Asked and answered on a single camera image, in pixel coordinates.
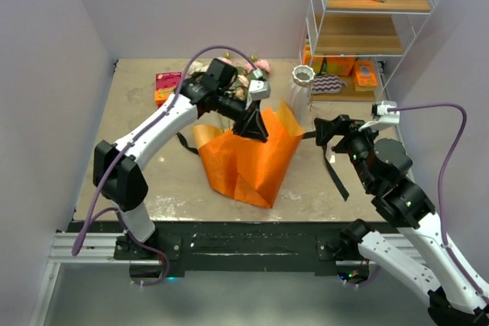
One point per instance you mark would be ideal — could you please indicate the white faceted ceramic vase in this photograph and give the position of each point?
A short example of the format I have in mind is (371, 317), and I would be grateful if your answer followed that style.
(301, 84)

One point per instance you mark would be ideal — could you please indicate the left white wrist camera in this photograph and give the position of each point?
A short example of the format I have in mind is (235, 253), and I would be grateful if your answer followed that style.
(257, 90)

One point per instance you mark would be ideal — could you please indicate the orange paper flower wrap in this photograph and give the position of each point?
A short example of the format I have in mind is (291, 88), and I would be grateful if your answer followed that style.
(247, 170)

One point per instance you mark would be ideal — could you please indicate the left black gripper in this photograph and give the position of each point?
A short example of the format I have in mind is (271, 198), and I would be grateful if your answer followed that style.
(250, 125)

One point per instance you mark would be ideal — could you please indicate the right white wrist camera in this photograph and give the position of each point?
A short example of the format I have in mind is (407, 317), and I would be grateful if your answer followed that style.
(383, 116)

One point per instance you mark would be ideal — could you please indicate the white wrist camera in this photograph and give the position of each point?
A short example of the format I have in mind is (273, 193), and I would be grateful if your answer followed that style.
(383, 116)
(257, 90)

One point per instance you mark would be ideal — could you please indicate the black ribbon with gold text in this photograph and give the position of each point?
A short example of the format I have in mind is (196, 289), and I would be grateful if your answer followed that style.
(328, 165)

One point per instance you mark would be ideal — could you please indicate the aluminium rail frame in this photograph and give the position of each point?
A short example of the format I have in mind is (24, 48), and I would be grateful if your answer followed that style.
(85, 287)

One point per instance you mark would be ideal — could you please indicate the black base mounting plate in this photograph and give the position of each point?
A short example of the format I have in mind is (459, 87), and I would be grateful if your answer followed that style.
(272, 247)

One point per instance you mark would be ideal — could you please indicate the striped purple grey sleep mask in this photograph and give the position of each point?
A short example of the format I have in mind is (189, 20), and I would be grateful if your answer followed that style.
(328, 84)

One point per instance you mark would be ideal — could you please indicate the yellow orange packet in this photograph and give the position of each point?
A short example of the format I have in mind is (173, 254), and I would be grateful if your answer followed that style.
(364, 76)

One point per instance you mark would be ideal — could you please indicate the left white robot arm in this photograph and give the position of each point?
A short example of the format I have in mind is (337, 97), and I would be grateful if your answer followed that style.
(118, 167)

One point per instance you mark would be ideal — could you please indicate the pink orange candy box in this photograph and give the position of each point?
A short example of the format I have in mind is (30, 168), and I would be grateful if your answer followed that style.
(165, 84)

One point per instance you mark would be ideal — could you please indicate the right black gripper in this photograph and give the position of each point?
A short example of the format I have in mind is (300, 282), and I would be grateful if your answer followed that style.
(325, 129)

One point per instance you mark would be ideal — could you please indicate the artificial rose bouquet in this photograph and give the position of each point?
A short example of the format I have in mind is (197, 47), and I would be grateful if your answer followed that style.
(244, 74)

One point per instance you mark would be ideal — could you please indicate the white wire shelf rack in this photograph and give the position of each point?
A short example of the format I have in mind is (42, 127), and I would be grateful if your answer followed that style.
(382, 32)

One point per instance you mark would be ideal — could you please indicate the orange box bottom shelf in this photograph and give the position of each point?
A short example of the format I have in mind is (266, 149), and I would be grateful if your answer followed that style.
(327, 65)

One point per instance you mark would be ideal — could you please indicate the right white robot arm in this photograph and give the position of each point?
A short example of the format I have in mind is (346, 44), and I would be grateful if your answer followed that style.
(452, 291)

